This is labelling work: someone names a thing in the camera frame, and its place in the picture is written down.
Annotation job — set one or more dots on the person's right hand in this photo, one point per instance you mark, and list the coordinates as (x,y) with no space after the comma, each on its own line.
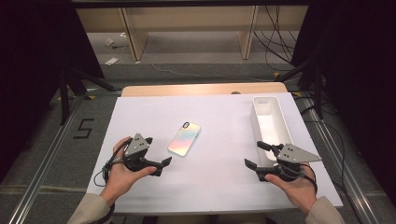
(300,189)

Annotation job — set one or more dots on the white foam board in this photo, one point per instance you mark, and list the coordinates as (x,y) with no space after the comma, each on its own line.
(218,174)

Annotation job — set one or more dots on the aluminium floor rail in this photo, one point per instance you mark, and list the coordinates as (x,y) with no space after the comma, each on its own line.
(40,174)
(342,174)

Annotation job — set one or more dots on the black curtain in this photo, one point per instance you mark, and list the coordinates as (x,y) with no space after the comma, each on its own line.
(358,62)
(31,46)

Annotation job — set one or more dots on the light wooden shelf unit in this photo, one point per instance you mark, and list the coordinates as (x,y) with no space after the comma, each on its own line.
(186,18)

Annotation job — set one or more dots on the iridescent phone case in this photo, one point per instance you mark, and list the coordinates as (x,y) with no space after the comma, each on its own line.
(183,140)

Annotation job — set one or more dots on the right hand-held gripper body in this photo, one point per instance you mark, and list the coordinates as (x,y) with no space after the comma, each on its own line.
(294,154)

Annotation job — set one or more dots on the black tripod stand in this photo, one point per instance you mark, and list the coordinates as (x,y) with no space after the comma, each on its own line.
(317,93)
(64,99)

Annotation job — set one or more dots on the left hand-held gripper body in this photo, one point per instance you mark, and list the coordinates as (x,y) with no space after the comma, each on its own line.
(136,146)

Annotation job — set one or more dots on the person's left hand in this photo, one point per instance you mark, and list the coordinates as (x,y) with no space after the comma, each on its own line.
(121,177)

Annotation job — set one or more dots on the white paper scrap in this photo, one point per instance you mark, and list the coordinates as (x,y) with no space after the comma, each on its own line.
(109,42)

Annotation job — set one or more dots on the white paper slip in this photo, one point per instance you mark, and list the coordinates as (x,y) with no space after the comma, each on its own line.
(111,61)

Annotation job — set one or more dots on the light wooden table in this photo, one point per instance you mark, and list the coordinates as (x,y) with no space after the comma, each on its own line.
(193,89)

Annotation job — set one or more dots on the white plastic container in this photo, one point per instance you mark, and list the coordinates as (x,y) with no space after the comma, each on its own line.
(271,121)

